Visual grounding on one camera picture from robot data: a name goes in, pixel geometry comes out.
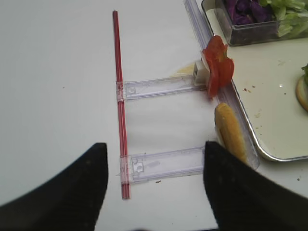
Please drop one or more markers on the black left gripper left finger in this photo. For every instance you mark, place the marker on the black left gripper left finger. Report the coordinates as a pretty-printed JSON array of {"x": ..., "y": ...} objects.
[{"x": 70, "y": 201}]

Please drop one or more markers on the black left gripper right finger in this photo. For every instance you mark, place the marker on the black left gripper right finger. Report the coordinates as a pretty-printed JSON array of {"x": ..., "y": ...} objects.
[{"x": 243, "y": 200}]

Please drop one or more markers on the white tomato stand block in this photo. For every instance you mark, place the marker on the white tomato stand block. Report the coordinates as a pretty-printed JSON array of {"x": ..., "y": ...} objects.
[{"x": 201, "y": 74}]

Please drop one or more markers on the clear upper left holder rail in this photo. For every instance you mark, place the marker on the clear upper left holder rail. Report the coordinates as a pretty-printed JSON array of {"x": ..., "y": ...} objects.
[{"x": 132, "y": 90}]

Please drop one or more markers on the red tomato slices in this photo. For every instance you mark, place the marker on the red tomato slices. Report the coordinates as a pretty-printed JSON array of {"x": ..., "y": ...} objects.
[{"x": 220, "y": 65}]

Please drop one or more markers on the bottom bun on tray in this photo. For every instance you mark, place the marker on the bottom bun on tray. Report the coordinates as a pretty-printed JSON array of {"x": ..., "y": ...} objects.
[{"x": 301, "y": 89}]

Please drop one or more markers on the clear plastic salad container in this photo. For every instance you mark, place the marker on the clear plastic salad container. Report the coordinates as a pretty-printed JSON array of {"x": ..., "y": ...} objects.
[{"x": 245, "y": 34}]

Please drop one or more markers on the clear holder rail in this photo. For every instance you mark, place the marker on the clear holder rail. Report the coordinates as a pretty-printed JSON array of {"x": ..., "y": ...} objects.
[
  {"x": 140, "y": 168},
  {"x": 132, "y": 90}
]

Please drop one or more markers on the green lettuce shreds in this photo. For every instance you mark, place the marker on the green lettuce shreds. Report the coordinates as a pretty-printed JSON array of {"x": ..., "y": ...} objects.
[{"x": 292, "y": 17}]

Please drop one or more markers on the bun half on left stand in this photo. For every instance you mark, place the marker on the bun half on left stand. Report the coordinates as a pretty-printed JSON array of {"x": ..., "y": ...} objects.
[{"x": 229, "y": 130}]

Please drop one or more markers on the red left rail strip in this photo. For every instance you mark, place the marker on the red left rail strip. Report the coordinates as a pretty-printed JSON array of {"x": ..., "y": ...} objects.
[{"x": 125, "y": 185}]

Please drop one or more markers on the cheese slice on table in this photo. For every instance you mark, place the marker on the cheese slice on table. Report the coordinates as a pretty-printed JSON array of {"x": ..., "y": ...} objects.
[{"x": 187, "y": 70}]

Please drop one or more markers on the metal serving tray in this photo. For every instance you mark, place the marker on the metal serving tray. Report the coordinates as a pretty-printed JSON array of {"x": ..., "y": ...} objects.
[{"x": 265, "y": 77}]

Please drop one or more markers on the clear lower left holder rail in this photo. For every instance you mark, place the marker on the clear lower left holder rail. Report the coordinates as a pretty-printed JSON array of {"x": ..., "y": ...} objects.
[{"x": 140, "y": 168}]

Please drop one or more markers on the purple cabbage shreds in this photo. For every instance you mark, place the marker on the purple cabbage shreds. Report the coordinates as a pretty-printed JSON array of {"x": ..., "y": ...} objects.
[{"x": 245, "y": 12}]

